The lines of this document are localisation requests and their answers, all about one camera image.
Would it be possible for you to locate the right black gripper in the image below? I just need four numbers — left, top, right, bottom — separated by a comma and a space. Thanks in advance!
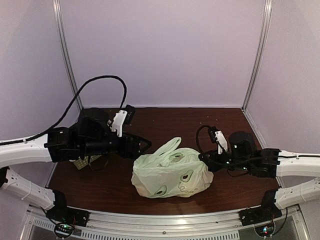
199, 148, 252, 173

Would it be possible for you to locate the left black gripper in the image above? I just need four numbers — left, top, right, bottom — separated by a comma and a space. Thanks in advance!
80, 130, 152, 159

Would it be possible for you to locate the pale green plastic bag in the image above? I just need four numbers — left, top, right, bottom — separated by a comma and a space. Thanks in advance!
131, 137, 214, 199

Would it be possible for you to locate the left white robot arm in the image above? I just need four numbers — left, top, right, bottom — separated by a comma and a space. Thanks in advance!
0, 105, 152, 222

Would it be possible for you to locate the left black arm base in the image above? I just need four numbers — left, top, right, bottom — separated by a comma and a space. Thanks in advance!
46, 190, 90, 227

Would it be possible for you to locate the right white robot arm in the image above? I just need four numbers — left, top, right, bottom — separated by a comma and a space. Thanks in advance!
198, 129, 320, 221

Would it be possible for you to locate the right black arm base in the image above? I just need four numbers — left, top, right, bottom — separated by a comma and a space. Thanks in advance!
239, 189, 282, 227

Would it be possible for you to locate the beige perforated plastic basket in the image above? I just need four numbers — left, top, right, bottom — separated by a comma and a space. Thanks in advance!
70, 155, 101, 170

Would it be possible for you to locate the right black cable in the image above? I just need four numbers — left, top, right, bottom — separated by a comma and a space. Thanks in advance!
195, 124, 320, 171

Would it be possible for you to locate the black cable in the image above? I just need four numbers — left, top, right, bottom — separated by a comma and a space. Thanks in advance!
195, 124, 320, 171
0, 75, 128, 147

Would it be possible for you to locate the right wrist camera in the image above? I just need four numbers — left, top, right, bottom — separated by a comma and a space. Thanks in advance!
208, 126, 228, 155

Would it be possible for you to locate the aluminium front rail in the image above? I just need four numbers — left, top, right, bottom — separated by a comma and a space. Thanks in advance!
18, 204, 311, 240

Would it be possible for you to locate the left black cable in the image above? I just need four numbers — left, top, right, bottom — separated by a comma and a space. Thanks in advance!
0, 75, 128, 147

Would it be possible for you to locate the left aluminium corner post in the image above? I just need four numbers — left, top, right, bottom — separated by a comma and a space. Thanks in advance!
52, 0, 78, 96

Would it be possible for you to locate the aluminium corner post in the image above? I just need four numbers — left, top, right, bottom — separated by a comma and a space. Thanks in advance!
52, 0, 78, 96
241, 0, 273, 112

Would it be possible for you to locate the right aluminium corner post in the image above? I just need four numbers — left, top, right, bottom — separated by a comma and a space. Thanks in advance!
241, 0, 273, 112

